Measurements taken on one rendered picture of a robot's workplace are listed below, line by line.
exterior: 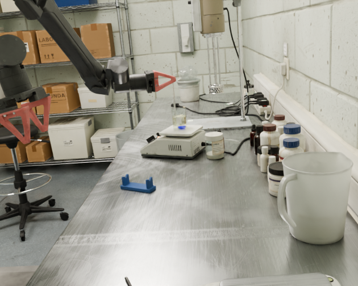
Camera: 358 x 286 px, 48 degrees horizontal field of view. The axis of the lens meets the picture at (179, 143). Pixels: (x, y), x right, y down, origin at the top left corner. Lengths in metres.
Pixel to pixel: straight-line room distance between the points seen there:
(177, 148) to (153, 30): 2.54
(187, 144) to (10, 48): 0.69
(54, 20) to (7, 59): 0.36
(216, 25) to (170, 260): 1.11
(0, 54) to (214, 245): 0.54
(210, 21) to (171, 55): 2.11
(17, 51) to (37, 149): 3.01
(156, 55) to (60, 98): 0.95
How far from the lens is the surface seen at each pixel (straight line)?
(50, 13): 1.13
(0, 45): 0.82
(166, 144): 1.34
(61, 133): 3.68
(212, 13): 1.69
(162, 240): 0.85
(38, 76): 4.10
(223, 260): 0.77
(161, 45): 3.78
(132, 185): 1.13
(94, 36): 3.52
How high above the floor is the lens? 1.16
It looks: 16 degrees down
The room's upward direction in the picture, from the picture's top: 5 degrees counter-clockwise
